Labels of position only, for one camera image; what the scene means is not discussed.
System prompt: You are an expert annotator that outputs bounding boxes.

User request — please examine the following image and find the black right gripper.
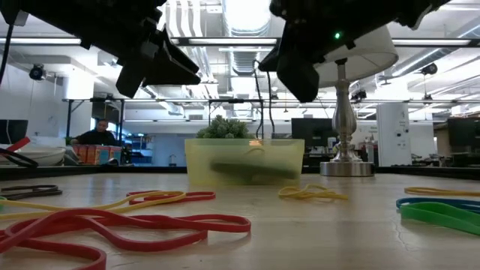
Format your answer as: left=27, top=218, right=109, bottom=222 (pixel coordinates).
left=258, top=0, right=376, bottom=103

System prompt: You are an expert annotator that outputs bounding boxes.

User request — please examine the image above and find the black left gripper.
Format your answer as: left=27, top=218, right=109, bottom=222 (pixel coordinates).
left=80, top=0, right=202, bottom=99

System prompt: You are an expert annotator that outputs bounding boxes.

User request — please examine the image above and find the yellow rubber band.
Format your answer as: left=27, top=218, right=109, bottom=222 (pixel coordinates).
left=277, top=184, right=349, bottom=202
left=403, top=186, right=480, bottom=197
left=0, top=190, right=188, bottom=221

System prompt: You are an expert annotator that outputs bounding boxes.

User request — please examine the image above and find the red rubber band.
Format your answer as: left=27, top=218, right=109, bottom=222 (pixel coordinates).
left=0, top=239, right=108, bottom=270
left=0, top=208, right=252, bottom=253
left=126, top=190, right=217, bottom=206

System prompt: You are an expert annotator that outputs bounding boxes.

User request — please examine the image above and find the large black rubber band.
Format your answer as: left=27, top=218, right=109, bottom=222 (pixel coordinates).
left=0, top=184, right=64, bottom=201

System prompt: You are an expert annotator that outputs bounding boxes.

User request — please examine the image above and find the blue rubber band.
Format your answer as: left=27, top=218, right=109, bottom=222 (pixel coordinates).
left=395, top=196, right=480, bottom=213

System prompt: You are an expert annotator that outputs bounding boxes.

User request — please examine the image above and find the yellow translucent plastic bin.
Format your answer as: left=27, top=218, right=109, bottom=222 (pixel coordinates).
left=184, top=138, right=306, bottom=188

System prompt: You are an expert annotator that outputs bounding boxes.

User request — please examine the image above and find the green artificial succulent plant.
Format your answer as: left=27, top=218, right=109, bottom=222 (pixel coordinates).
left=196, top=115, right=251, bottom=140

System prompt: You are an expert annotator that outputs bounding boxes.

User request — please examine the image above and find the black monitor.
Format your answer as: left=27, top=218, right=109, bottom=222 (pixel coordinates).
left=0, top=118, right=29, bottom=146
left=291, top=118, right=338, bottom=149

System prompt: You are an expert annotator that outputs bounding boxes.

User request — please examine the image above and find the white shade silver table lamp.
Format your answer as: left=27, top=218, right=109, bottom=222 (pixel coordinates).
left=313, top=24, right=400, bottom=178

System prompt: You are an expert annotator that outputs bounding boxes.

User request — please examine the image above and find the person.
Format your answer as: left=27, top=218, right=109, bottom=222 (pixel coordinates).
left=70, top=118, right=119, bottom=147

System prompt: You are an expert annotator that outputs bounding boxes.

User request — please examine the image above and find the orange box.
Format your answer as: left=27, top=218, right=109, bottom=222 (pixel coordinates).
left=73, top=145, right=123, bottom=166

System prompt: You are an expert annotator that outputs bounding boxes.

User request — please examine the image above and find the white pillar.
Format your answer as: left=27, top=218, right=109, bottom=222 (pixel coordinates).
left=376, top=103, right=412, bottom=167

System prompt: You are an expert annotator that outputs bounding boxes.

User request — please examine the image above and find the white bowl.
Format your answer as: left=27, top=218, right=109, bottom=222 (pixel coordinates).
left=0, top=145, right=67, bottom=167

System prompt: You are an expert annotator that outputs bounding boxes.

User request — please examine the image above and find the red strip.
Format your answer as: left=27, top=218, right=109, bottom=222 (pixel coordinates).
left=6, top=136, right=32, bottom=153

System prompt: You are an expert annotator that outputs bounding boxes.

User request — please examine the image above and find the black cabinet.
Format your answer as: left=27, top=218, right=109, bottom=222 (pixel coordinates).
left=448, top=116, right=480, bottom=168

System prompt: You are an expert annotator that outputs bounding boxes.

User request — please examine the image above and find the silver ventilation duct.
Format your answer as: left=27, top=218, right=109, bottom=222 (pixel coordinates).
left=220, top=0, right=277, bottom=78

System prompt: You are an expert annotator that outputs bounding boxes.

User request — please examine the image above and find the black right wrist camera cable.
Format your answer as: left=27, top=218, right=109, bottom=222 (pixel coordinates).
left=253, top=58, right=277, bottom=140

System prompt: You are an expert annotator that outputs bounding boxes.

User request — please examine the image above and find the black background workstation frame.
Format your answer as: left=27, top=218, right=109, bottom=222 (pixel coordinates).
left=61, top=97, right=266, bottom=147

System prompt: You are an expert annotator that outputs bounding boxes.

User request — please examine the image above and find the black ceiling camera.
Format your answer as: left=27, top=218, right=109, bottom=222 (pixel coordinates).
left=420, top=62, right=439, bottom=76
left=28, top=63, right=47, bottom=82

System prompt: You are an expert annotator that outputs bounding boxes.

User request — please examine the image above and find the black strap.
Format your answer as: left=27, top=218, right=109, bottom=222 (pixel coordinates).
left=0, top=147, right=40, bottom=169

